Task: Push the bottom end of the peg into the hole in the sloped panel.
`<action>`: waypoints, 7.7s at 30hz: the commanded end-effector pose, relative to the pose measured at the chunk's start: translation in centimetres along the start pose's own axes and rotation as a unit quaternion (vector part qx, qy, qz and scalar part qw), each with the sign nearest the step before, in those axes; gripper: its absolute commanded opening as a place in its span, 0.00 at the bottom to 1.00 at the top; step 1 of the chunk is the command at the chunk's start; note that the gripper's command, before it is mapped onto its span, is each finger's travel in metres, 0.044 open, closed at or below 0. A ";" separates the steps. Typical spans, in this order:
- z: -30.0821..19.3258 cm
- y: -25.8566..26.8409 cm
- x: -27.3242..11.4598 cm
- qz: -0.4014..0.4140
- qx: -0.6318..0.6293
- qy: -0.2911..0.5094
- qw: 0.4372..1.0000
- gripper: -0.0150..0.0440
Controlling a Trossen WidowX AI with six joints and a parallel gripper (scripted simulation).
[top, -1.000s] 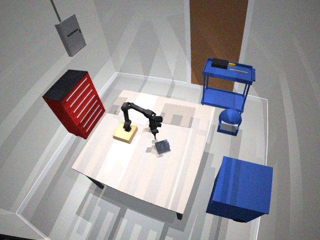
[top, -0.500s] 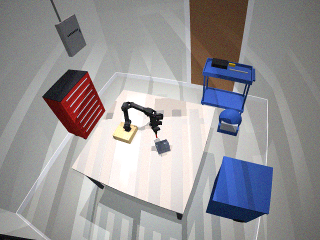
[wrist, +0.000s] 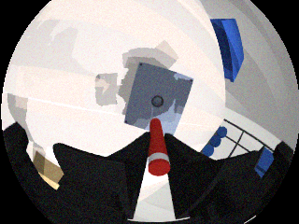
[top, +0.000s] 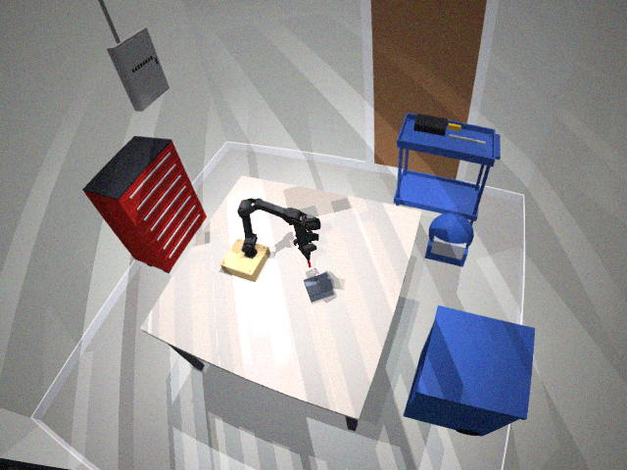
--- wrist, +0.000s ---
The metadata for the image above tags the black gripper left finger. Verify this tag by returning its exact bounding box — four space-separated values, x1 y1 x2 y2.
52 132 150 219

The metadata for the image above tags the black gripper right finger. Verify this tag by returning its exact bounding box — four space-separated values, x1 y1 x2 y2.
164 133 259 219

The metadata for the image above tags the blue-grey sloped panel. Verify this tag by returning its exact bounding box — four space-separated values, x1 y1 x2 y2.
124 63 194 135

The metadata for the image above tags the red peg with grey band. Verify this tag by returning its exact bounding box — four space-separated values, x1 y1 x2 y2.
147 117 171 176

